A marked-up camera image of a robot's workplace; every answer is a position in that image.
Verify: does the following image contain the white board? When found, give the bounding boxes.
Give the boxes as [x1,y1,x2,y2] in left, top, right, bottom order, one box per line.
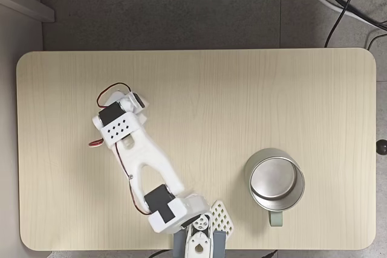
[0,0,56,24]

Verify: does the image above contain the black power cable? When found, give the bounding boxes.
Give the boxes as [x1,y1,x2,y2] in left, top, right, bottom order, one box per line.
[150,249,175,258]

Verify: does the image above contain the steel cup with green handle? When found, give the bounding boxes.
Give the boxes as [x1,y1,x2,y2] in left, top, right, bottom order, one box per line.
[244,147,306,228]

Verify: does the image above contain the black floor cable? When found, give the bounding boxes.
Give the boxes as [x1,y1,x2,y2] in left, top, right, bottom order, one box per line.
[367,33,387,51]
[313,0,387,48]

